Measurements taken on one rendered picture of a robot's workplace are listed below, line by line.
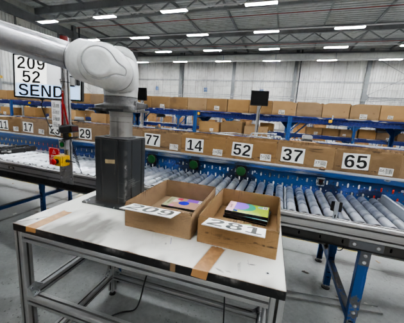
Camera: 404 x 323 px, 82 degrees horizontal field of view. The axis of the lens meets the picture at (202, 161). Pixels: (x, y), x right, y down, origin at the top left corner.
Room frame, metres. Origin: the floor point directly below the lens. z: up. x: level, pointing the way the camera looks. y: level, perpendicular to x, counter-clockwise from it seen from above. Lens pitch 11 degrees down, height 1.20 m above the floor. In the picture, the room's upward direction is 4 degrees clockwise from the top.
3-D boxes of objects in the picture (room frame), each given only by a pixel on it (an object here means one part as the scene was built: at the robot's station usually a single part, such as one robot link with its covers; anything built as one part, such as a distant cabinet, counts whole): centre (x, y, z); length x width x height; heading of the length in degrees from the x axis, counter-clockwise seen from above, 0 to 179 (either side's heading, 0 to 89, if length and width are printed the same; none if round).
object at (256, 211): (1.02, -0.23, 0.79); 0.19 x 0.14 x 0.02; 72
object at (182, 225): (1.01, 0.11, 0.80); 0.38 x 0.28 x 0.10; 164
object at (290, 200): (1.40, -0.57, 0.72); 0.52 x 0.05 x 0.05; 162
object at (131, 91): (1.14, 0.41, 1.38); 0.18 x 0.16 x 0.22; 6
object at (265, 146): (1.94, -0.41, 0.96); 0.39 x 0.29 x 0.17; 72
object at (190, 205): (1.11, 0.07, 0.76); 0.19 x 0.14 x 0.02; 75
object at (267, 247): (0.92, -0.19, 0.80); 0.38 x 0.28 x 0.10; 162
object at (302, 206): (1.38, -0.63, 0.72); 0.52 x 0.05 x 0.05; 162
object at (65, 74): (1.62, 0.95, 1.11); 0.12 x 0.05 x 0.88; 72
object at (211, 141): (2.06, -0.04, 0.96); 0.39 x 0.29 x 0.17; 72
